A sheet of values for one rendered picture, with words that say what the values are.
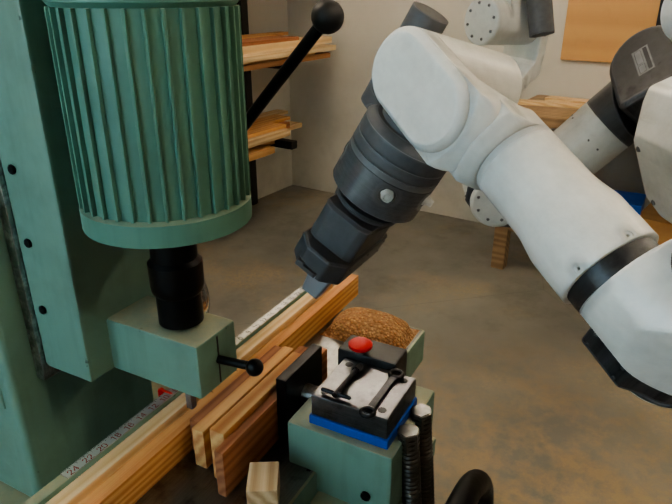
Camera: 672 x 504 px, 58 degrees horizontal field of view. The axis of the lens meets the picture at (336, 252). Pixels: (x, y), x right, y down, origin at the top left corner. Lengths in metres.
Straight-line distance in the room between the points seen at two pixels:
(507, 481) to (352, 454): 1.43
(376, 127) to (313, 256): 0.13
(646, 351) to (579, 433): 1.97
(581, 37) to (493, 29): 2.83
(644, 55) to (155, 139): 0.66
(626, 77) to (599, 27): 2.77
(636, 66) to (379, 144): 0.52
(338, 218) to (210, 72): 0.17
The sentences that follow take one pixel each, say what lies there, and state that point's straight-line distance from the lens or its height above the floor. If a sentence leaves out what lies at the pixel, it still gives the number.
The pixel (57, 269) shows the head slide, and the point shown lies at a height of 1.14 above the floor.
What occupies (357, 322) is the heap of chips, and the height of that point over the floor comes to 0.93.
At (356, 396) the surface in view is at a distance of 0.72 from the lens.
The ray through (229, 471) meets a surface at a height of 0.93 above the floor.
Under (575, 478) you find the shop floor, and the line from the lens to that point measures 2.20.
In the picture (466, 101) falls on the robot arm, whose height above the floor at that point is 1.36.
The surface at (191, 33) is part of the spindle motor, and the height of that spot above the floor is 1.39.
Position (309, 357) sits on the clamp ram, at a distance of 0.79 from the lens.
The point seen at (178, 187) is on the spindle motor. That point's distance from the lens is 0.59.
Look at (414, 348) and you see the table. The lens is 1.01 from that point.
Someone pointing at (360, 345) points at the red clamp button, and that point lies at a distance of 0.76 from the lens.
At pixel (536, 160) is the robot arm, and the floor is 1.32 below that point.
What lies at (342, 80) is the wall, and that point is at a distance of 4.38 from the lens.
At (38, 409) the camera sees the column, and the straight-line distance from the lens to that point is 0.88.
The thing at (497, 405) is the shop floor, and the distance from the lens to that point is 2.41.
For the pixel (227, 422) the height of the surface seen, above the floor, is 0.97.
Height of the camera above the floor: 1.43
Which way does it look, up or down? 24 degrees down
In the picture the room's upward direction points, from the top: straight up
